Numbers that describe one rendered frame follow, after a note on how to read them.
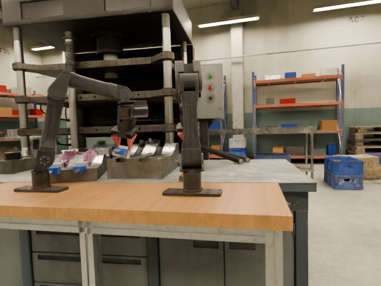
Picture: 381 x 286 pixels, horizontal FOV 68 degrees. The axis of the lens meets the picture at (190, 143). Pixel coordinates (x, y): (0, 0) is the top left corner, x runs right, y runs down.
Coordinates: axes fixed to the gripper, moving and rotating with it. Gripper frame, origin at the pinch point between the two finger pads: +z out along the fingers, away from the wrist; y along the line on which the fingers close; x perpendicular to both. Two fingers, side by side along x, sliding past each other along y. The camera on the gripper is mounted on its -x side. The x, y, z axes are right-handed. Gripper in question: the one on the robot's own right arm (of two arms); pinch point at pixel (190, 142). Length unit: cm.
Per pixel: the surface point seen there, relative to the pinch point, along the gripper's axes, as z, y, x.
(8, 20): -54, 142, -92
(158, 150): 9.6, 19.2, -8.0
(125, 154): -3.7, 26.9, 15.0
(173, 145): 9.2, 11.5, -12.2
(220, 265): 40, -14, 38
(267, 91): 218, -110, -617
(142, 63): -17, 45, -87
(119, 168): 2.4, 30.3, 17.2
